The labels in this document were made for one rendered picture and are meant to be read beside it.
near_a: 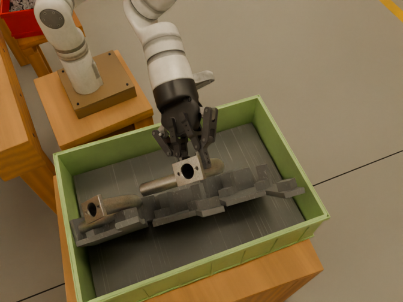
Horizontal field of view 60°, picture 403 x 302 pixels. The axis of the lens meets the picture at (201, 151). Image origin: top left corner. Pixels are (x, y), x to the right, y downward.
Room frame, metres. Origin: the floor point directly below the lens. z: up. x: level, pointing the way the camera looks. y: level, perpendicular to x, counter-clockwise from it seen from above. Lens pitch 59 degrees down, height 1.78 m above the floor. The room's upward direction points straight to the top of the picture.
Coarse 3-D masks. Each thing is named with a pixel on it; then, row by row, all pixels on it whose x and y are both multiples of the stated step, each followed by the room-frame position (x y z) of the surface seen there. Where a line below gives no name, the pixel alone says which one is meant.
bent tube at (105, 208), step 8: (88, 200) 0.26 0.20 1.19; (96, 200) 0.25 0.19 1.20; (104, 200) 0.26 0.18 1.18; (112, 200) 0.26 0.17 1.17; (120, 200) 0.27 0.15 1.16; (128, 200) 0.28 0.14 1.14; (136, 200) 0.28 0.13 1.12; (88, 208) 0.25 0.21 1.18; (96, 208) 0.25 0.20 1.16; (104, 208) 0.24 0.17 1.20; (112, 208) 0.25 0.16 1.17; (120, 208) 0.26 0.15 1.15; (128, 208) 0.26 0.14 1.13; (88, 216) 0.23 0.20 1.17; (96, 216) 0.23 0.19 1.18; (104, 216) 0.22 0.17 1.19; (112, 216) 0.29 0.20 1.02; (80, 224) 0.29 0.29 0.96; (88, 224) 0.29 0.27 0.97; (96, 224) 0.28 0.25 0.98; (104, 224) 0.28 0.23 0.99
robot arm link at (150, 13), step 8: (136, 0) 0.54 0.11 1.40; (144, 0) 0.53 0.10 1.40; (152, 0) 0.53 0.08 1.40; (160, 0) 0.53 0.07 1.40; (168, 0) 0.53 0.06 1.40; (136, 8) 0.53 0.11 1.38; (144, 8) 0.53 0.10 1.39; (152, 8) 0.53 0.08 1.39; (160, 8) 0.53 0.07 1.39; (168, 8) 0.54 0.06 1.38; (152, 16) 0.53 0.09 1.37
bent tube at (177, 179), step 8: (184, 160) 0.29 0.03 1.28; (192, 160) 0.28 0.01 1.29; (200, 160) 0.28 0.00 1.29; (216, 160) 0.32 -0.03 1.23; (176, 168) 0.28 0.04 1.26; (184, 168) 0.28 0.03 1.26; (192, 168) 0.29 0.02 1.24; (200, 168) 0.27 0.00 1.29; (216, 168) 0.30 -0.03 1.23; (168, 176) 0.35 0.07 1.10; (176, 176) 0.27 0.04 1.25; (184, 176) 0.27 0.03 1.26; (192, 176) 0.27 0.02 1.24; (200, 176) 0.26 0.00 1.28; (208, 176) 0.33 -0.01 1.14; (144, 184) 0.35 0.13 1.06; (152, 184) 0.34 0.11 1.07; (160, 184) 0.34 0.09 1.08; (168, 184) 0.33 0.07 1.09; (176, 184) 0.33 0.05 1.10; (184, 184) 0.26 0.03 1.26; (144, 192) 0.33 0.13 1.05; (152, 192) 0.33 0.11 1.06
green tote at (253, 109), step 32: (256, 96) 0.69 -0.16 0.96; (224, 128) 0.65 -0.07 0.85; (256, 128) 0.66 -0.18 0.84; (64, 160) 0.49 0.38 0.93; (96, 160) 0.51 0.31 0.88; (288, 160) 0.48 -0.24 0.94; (64, 192) 0.38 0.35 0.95; (64, 224) 0.29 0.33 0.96; (320, 224) 0.31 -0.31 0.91; (224, 256) 0.22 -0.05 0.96; (256, 256) 0.25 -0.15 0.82; (128, 288) 0.15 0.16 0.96; (160, 288) 0.16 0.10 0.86
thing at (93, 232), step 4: (108, 224) 0.30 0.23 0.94; (96, 228) 0.28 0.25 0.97; (100, 228) 0.28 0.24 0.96; (104, 228) 0.28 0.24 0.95; (108, 228) 0.29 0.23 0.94; (88, 232) 0.27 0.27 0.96; (92, 232) 0.27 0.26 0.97; (96, 232) 0.27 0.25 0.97; (100, 232) 0.27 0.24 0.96; (88, 236) 0.26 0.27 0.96
